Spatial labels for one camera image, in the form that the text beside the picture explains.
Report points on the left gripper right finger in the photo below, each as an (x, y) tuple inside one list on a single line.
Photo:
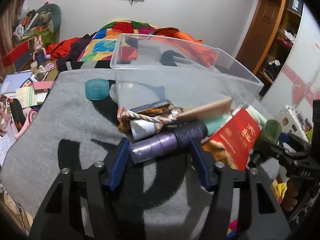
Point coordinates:
[(260, 215)]

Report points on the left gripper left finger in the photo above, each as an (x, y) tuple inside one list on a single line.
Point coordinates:
[(59, 215)]

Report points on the dark green spray bottle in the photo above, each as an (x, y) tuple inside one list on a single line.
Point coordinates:
[(270, 132)]

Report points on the red tea package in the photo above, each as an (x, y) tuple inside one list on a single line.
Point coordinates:
[(232, 143)]

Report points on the beige cosmetic tube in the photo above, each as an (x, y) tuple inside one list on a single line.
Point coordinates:
[(210, 110)]

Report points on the purple cosmetic bottle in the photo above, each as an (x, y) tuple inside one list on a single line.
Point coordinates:
[(166, 142)]

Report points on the teal round jar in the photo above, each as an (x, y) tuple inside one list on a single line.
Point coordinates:
[(97, 89)]

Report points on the clear plastic storage box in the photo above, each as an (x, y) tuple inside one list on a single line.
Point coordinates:
[(148, 70)]

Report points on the mint green bottle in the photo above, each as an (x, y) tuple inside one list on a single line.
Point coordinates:
[(214, 124)]

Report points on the blue max card pack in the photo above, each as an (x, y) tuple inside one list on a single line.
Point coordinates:
[(156, 104)]

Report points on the person's hand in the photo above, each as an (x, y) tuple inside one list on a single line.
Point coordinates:
[(290, 197)]

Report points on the grey black blanket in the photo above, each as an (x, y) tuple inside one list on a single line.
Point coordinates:
[(158, 199)]

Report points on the pink small box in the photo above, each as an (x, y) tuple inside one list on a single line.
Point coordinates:
[(42, 86)]

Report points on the wooden door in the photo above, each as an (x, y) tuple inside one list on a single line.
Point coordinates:
[(259, 33)]

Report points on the orange down jacket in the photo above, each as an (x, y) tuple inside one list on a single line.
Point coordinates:
[(200, 53)]

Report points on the blue notebook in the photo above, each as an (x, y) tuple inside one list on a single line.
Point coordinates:
[(13, 81)]

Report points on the pink bunny figurine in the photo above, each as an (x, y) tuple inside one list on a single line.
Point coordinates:
[(39, 52)]

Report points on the red garment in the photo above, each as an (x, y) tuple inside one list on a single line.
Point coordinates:
[(61, 49)]

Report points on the red flat box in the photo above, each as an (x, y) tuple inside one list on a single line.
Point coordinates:
[(15, 53)]

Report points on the dark purple garment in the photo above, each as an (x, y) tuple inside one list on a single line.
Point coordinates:
[(76, 49)]

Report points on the green cardboard box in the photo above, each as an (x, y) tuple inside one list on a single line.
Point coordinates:
[(47, 38)]

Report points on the colourful patchwork quilt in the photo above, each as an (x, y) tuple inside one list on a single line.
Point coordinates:
[(102, 44)]

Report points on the green neck pillow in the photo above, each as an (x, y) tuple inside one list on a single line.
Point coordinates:
[(50, 14)]

